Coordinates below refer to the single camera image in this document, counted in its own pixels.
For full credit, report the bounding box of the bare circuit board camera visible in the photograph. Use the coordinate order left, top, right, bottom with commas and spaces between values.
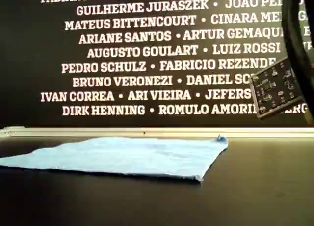
249, 56, 303, 121

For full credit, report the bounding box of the black camera cable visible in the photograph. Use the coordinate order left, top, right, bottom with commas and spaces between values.
281, 0, 314, 125

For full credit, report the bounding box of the light blue microfibre cloth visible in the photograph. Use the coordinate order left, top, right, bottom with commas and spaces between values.
0, 135, 229, 183

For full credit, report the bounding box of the black banner with white names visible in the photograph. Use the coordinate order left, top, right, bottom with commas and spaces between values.
0, 0, 314, 128

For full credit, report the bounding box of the aluminium table frame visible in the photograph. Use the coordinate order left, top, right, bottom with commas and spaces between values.
0, 126, 314, 139

